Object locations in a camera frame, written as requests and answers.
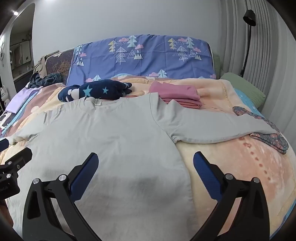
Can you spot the purple cloth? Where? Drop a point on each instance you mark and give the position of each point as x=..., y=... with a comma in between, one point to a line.
x=23, y=97

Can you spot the dark patterned pillow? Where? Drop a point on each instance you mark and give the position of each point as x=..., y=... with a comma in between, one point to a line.
x=60, y=62

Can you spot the white cat figurine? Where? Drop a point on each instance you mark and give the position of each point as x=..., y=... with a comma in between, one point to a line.
x=4, y=92

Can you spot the black floor lamp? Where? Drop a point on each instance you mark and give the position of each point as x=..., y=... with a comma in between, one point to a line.
x=249, y=17

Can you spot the peach plush blanket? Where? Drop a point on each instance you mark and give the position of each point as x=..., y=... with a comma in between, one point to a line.
x=231, y=162

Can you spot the white pleated curtain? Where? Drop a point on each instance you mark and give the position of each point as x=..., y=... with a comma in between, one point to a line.
x=272, y=58

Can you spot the folded pink clothes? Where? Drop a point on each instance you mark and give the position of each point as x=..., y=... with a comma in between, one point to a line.
x=175, y=92

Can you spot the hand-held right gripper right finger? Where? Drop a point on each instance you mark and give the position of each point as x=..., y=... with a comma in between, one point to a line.
x=205, y=173

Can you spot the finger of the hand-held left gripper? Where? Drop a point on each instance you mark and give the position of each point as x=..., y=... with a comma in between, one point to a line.
x=20, y=157
x=3, y=144

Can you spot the green pillow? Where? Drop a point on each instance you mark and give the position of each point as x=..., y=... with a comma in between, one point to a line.
x=242, y=88
x=217, y=62

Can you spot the navy star-print garment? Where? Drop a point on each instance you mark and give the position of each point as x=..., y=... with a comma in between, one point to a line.
x=97, y=89

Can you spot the blue tree-print bed cover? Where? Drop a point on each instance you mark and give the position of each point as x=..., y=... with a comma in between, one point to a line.
x=150, y=58

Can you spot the folded floral garment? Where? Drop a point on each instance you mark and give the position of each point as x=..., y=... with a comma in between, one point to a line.
x=272, y=141

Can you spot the light blue bedsheet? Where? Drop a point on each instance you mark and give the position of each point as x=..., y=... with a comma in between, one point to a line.
x=245, y=102

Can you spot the light grey t-shirt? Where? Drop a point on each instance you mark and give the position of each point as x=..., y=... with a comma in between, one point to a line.
x=115, y=139

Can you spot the dark blue clothes pile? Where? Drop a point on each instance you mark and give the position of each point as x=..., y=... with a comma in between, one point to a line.
x=50, y=78

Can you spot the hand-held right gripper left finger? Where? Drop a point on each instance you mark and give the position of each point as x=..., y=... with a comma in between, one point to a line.
x=85, y=176

